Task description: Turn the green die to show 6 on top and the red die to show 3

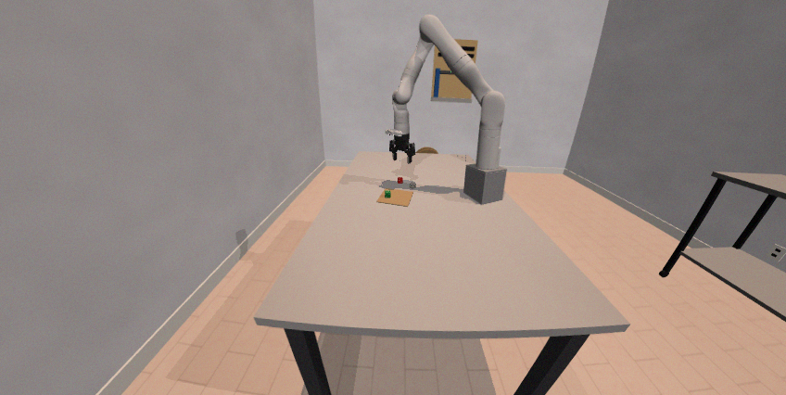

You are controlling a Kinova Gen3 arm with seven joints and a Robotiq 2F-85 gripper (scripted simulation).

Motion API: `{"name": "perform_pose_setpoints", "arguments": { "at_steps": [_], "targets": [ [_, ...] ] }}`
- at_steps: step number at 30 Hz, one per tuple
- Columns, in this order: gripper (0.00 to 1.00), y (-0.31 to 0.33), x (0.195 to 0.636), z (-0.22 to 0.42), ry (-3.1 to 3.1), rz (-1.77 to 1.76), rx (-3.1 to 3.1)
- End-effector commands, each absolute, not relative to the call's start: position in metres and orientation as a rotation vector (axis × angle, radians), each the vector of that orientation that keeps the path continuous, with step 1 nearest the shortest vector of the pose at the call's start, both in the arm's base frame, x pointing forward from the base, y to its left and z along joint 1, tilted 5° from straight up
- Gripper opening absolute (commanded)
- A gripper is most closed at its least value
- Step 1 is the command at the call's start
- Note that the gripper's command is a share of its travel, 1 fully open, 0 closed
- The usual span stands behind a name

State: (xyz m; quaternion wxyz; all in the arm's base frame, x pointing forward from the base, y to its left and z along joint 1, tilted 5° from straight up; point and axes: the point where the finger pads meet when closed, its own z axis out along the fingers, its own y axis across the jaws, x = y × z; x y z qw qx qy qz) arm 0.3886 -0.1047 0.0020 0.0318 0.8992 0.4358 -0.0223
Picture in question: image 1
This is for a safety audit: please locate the tan flat mat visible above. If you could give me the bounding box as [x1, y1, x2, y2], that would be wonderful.
[377, 188, 413, 207]

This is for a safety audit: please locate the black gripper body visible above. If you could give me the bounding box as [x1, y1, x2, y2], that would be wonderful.
[394, 134, 410, 151]

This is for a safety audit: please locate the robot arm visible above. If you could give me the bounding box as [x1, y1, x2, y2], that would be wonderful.
[386, 15, 505, 170]

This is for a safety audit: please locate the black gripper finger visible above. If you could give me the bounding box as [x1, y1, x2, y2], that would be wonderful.
[389, 140, 399, 160]
[400, 143, 415, 164]

